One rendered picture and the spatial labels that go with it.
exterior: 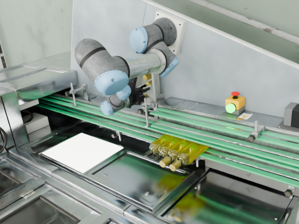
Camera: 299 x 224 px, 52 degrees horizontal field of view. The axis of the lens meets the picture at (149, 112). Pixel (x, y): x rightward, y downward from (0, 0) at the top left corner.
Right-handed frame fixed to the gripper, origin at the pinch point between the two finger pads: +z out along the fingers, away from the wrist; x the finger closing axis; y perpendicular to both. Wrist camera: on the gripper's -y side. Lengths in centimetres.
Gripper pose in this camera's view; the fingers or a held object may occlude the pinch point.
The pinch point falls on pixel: (148, 85)
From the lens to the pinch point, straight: 177.5
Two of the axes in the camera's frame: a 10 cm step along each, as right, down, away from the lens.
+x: 7.6, 1.5, -6.3
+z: 6.3, -3.5, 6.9
